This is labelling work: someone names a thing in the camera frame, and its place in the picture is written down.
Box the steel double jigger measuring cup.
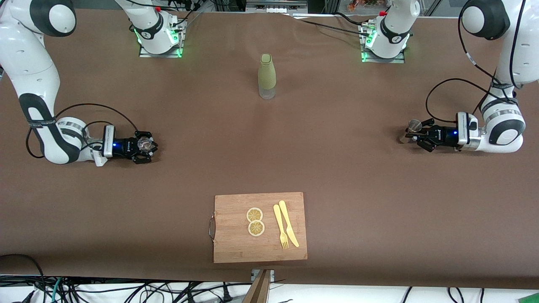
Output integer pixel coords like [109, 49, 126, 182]
[399, 120, 423, 144]

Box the brown table cover cloth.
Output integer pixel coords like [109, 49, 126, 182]
[0, 8, 539, 290]

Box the glass bottle with green sleeve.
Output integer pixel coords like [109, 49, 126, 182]
[258, 53, 277, 100]

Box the yellow plastic fork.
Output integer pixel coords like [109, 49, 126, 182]
[273, 204, 290, 250]

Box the yellow plastic knife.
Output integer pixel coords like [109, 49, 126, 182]
[278, 200, 300, 248]

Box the grey power strip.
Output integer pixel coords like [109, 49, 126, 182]
[246, 0, 308, 13]

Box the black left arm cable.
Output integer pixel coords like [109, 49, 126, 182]
[425, 78, 512, 122]

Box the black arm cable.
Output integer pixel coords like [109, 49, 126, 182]
[425, 78, 512, 122]
[26, 104, 139, 159]

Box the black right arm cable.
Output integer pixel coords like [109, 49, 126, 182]
[26, 104, 139, 159]

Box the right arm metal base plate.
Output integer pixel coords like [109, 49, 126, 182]
[139, 19, 186, 58]

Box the wooden cutting board with handle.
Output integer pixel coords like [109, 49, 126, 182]
[209, 192, 308, 264]

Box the black base power cable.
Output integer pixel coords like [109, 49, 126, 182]
[291, 12, 371, 36]

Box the thick black floor cable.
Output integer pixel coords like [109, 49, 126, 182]
[0, 254, 45, 291]

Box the wooden post with metal bracket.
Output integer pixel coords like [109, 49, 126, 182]
[241, 269, 275, 303]

